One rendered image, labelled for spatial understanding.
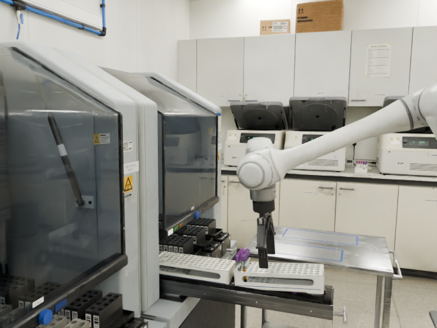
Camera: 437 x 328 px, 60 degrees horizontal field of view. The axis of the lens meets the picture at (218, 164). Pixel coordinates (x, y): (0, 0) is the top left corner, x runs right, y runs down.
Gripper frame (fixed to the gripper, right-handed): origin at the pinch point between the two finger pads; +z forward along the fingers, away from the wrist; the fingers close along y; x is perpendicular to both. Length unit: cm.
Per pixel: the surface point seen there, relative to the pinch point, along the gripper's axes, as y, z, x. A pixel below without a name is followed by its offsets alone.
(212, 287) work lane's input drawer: -6.5, 8.9, 18.8
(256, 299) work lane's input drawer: -6.6, 12.1, 3.3
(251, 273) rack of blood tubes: -5.0, 3.7, 4.9
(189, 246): 16.4, 2.4, 36.2
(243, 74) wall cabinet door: 259, -98, 66
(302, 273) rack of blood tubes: -3.6, 3.6, -11.9
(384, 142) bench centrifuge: 235, -22, -61
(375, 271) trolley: 24.8, 13.1, -36.1
